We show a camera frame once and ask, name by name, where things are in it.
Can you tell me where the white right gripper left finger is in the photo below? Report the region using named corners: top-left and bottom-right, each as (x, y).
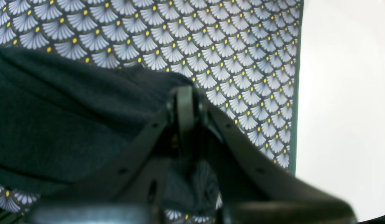
top-left (28, 90), bottom-right (183, 224)

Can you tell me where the fan-patterned table cloth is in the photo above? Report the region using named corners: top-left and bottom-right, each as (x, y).
top-left (0, 0), bottom-right (305, 224)

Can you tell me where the dark grey T-shirt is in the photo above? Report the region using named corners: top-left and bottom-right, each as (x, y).
top-left (0, 47), bottom-right (221, 218)

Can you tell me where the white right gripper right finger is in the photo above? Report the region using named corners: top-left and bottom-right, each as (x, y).
top-left (186, 87), bottom-right (356, 224)

